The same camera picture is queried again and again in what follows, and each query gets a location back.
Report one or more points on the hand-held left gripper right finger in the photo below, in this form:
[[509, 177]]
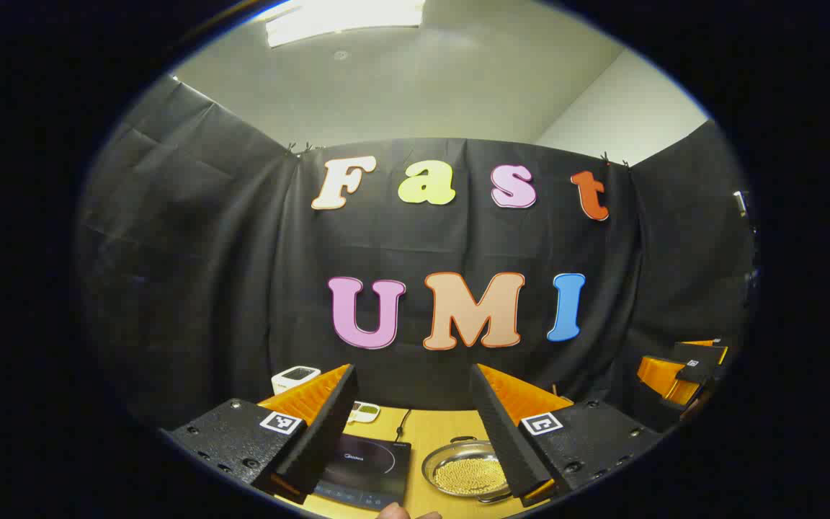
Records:
[[501, 432]]

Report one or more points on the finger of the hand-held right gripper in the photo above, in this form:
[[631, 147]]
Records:
[[710, 342], [663, 378]]

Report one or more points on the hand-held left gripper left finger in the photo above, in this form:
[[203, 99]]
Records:
[[328, 425]]

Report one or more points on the black induction cooktop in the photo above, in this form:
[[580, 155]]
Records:
[[372, 468]]

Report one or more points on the small white dish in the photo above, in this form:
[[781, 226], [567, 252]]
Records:
[[364, 412]]

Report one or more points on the pile of yellow beans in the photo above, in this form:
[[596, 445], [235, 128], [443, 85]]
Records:
[[469, 476]]

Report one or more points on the white toaster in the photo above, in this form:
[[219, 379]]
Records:
[[292, 380]]

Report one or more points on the dark metal stand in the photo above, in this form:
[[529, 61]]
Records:
[[745, 209]]

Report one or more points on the black backdrop cloth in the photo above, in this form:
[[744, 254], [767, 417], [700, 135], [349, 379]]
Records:
[[206, 288]]

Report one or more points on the ceiling light panel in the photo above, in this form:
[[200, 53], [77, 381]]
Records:
[[343, 18]]

